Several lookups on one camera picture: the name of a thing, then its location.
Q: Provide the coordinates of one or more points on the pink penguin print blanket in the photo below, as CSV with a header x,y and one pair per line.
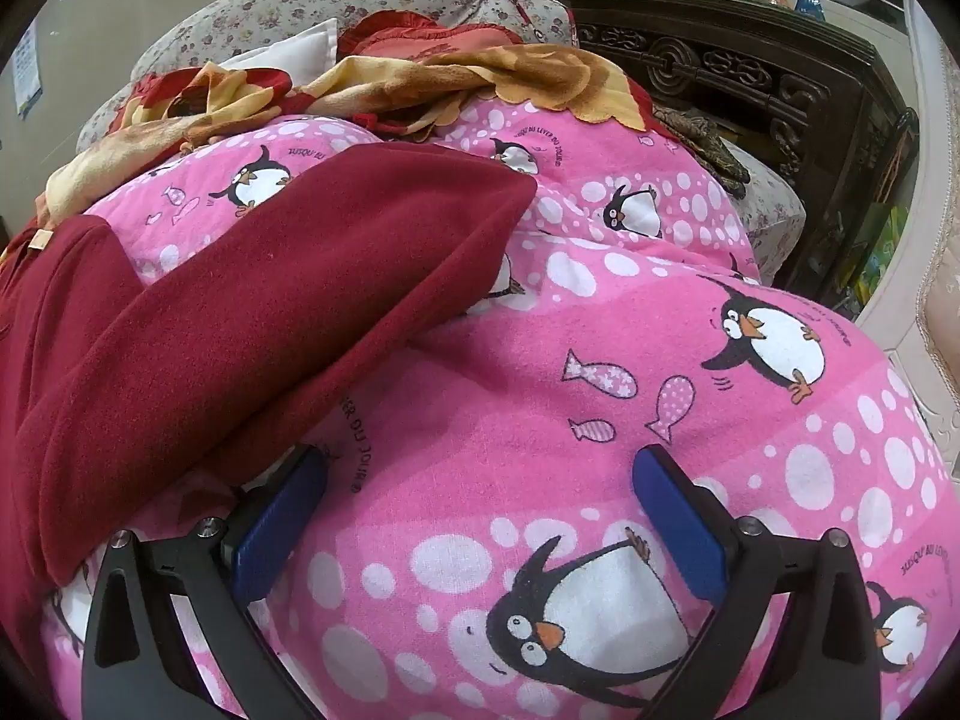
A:
x,y
525,390

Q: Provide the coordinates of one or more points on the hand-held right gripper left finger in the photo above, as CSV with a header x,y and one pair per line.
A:
x,y
279,529

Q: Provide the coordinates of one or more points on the white pillow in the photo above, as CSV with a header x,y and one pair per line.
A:
x,y
300,45

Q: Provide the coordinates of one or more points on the wall poster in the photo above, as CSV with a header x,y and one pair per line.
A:
x,y
26,67

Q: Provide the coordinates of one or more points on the green printed box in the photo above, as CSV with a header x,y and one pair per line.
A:
x,y
885,244

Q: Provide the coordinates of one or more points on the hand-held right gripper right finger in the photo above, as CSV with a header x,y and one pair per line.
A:
x,y
679,532

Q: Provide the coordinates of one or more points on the dark red fleece garment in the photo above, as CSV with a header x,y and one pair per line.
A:
x,y
225,315

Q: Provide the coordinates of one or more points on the cream upholstered furniture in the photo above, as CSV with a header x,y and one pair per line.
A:
x,y
937,315

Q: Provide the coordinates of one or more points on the leopard print cloth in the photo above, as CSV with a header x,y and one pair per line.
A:
x,y
705,139

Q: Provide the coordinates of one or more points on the blue bottle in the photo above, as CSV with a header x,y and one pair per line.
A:
x,y
808,4

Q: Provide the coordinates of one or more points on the red and gold blanket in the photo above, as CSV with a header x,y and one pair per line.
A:
x,y
420,82

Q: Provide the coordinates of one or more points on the dark carved wooden cabinet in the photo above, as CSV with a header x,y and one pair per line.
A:
x,y
750,67

